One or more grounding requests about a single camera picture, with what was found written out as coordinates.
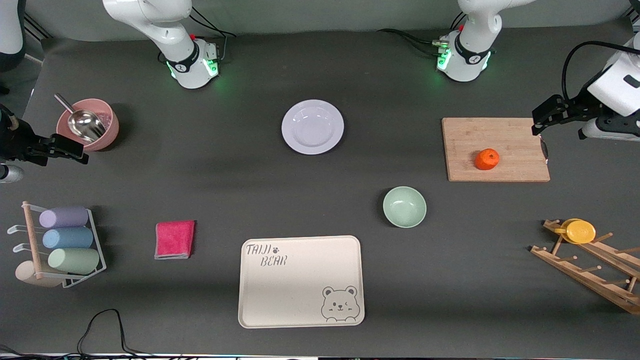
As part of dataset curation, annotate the orange fruit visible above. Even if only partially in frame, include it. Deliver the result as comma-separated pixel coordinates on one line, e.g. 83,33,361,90
474,148,500,171

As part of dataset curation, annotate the white round plate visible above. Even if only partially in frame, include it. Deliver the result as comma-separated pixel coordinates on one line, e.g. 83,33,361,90
281,99,345,155

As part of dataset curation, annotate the metal scoop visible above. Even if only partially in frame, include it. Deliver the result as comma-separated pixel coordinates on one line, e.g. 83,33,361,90
54,93,107,143

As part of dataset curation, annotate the pink bowl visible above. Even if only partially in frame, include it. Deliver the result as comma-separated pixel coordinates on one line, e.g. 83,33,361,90
56,98,120,152

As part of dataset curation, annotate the wooden cutting board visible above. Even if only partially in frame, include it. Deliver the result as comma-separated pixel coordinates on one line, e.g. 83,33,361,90
441,117,551,183

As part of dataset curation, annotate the purple cup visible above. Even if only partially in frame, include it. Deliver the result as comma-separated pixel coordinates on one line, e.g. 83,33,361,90
39,206,90,229

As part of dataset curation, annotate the blue cup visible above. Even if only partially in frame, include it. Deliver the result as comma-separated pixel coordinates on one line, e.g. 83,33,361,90
42,227,94,250

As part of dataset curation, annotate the green cup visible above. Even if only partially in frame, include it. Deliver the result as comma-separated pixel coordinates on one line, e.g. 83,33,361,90
47,248,100,275

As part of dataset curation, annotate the yellow plastic cup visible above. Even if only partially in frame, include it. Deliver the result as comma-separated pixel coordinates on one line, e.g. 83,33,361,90
554,218,597,245

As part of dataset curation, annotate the beige cup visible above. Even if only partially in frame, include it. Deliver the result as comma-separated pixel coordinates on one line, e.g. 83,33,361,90
15,261,63,288

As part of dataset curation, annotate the pink folded cloth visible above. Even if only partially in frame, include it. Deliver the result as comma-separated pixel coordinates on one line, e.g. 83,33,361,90
154,220,196,260

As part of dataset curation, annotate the light green bowl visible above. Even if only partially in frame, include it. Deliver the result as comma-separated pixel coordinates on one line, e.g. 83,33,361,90
382,186,428,229

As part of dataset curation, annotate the wooden peg drying rack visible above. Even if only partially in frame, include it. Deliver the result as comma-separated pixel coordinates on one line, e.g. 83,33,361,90
530,219,640,316

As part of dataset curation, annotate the cream bear print tray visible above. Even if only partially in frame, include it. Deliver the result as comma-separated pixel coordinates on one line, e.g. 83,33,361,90
238,235,366,329

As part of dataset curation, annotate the white wire cup rack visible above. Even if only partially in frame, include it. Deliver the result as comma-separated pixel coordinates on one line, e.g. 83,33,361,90
7,201,107,289

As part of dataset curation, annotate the black left arm base cable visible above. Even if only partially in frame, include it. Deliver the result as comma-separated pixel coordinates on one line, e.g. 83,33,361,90
377,11,468,57

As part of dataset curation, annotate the black arm base cable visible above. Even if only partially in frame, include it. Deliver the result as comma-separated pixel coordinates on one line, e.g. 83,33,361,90
189,5,237,63
377,11,468,57

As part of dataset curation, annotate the black right arm base cable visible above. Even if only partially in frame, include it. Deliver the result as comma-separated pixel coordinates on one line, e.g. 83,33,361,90
189,5,237,63

